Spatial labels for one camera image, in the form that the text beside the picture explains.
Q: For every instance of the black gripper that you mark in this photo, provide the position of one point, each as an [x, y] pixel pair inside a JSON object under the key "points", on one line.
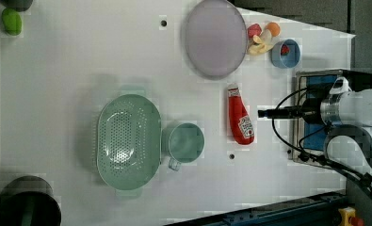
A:
{"points": [[309, 111]]}

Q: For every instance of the orange plush fruit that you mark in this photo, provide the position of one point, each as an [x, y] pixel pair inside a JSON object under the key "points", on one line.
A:
{"points": [[274, 29]]}

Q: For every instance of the green measuring cup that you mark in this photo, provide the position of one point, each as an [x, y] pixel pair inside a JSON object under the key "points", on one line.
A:
{"points": [[182, 143]]}

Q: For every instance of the yellow plush banana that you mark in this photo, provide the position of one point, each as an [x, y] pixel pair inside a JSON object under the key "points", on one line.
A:
{"points": [[261, 44]]}

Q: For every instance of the red plush ketchup bottle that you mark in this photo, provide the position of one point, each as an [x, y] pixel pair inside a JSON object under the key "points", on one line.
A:
{"points": [[239, 118]]}

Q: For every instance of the black cylindrical holder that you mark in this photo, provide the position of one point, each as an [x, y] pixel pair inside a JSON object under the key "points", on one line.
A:
{"points": [[29, 201]]}

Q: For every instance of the red white plush fruit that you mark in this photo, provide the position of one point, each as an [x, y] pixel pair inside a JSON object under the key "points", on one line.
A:
{"points": [[254, 30]]}

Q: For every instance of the black cylinder cup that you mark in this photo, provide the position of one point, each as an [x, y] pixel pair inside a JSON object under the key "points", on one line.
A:
{"points": [[18, 5]]}

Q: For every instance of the grey round plate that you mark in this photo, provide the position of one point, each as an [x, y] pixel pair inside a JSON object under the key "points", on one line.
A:
{"points": [[216, 38]]}

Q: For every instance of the green perforated strainer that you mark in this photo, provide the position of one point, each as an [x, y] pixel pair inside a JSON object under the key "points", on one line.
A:
{"points": [[129, 142]]}

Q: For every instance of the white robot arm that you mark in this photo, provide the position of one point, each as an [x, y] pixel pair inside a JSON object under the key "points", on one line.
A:
{"points": [[342, 140]]}

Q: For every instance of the blue bowl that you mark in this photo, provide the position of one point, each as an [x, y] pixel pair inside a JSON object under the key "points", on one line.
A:
{"points": [[289, 61]]}

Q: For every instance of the green plush vegetable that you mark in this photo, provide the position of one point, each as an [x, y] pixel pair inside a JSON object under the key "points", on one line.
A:
{"points": [[12, 21]]}

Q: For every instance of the red strawberry toy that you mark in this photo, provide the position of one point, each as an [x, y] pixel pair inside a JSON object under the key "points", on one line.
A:
{"points": [[285, 50]]}

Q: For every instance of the blue black equipment frame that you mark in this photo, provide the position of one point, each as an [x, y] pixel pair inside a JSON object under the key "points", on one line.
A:
{"points": [[328, 209]]}

